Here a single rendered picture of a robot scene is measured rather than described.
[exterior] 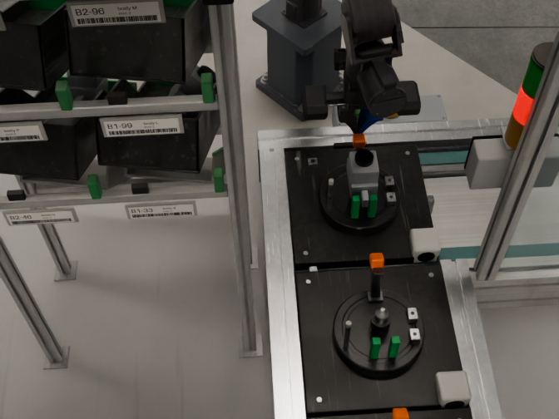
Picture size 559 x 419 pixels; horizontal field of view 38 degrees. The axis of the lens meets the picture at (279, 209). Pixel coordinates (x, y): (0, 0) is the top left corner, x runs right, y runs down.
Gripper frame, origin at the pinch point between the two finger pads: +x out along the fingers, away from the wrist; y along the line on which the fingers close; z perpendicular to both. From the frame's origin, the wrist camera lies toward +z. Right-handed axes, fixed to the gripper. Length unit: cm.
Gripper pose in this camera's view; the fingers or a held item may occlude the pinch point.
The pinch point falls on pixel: (358, 120)
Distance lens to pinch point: 135.5
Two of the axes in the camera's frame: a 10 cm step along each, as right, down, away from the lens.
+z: -0.6, -8.2, 5.6
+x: 0.1, 5.6, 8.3
